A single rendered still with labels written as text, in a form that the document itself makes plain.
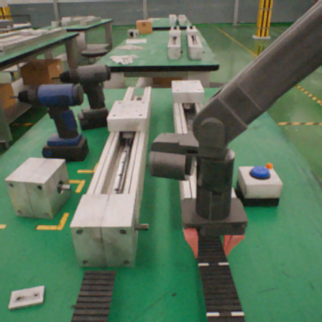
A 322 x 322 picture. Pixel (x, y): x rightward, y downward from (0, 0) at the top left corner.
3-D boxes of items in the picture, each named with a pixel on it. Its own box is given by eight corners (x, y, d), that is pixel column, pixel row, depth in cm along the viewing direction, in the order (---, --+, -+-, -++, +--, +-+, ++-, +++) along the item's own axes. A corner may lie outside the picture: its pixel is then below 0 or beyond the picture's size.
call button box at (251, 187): (278, 206, 67) (283, 182, 63) (235, 206, 67) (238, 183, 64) (267, 186, 74) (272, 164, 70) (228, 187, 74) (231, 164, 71)
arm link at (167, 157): (225, 121, 37) (233, 101, 44) (139, 114, 41) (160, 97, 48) (220, 200, 42) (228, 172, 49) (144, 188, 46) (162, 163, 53)
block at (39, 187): (63, 221, 64) (54, 183, 59) (16, 215, 66) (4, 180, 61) (81, 194, 73) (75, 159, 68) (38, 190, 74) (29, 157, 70)
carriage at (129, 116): (147, 139, 86) (146, 117, 82) (109, 140, 86) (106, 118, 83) (149, 119, 100) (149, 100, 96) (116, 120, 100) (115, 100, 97)
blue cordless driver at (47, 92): (88, 162, 87) (76, 88, 76) (21, 163, 87) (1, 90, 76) (93, 150, 93) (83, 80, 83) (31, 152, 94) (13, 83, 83)
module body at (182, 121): (232, 231, 60) (236, 197, 56) (182, 231, 60) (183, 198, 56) (195, 105, 130) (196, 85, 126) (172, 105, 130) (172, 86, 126)
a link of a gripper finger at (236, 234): (195, 242, 57) (196, 201, 52) (233, 241, 56) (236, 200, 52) (200, 269, 51) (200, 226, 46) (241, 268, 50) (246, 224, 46)
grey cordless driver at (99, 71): (116, 126, 111) (111, 65, 101) (62, 134, 105) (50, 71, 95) (111, 118, 117) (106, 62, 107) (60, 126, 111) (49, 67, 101)
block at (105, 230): (148, 267, 52) (145, 226, 48) (78, 267, 53) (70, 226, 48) (150, 232, 60) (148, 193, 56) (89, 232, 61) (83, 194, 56)
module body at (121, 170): (138, 232, 60) (136, 198, 56) (89, 232, 61) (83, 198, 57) (152, 106, 130) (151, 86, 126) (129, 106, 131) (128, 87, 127)
